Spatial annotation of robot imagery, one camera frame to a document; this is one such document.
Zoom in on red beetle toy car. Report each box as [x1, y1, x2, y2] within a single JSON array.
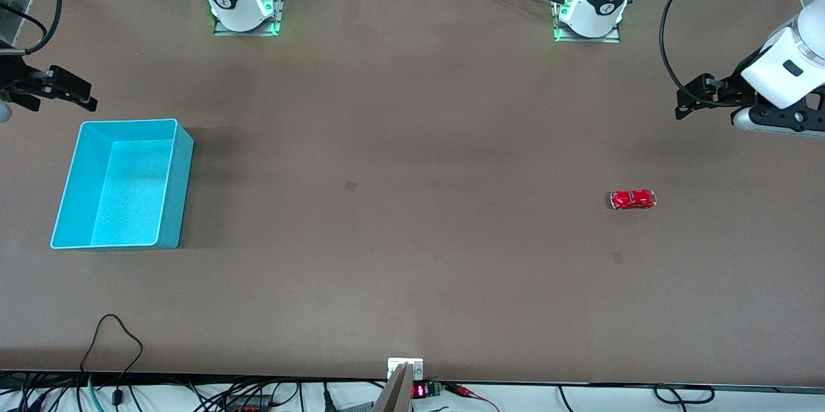
[[610, 189, 657, 210]]

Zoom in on blue plastic box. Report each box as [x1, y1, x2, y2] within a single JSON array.
[[50, 118, 195, 250]]

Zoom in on grey power strip red switches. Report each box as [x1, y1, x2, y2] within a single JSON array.
[[222, 394, 275, 411]]

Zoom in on red clip lead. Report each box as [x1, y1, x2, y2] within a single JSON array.
[[443, 383, 501, 412]]

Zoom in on white mounting plate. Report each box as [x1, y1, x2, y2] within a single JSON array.
[[387, 358, 424, 382]]

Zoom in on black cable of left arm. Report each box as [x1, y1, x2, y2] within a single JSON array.
[[659, 0, 719, 106]]

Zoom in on thin black cable of right arm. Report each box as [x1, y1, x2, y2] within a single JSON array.
[[0, 3, 49, 52]]

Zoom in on black looped cable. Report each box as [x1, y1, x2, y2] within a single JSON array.
[[653, 384, 716, 405]]

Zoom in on teal cable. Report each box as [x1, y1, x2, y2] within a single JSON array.
[[86, 375, 105, 412]]

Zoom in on black cable with inline box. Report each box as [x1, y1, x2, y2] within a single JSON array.
[[80, 314, 144, 407]]

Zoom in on grey metal post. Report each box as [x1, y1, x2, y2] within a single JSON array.
[[373, 364, 413, 412]]

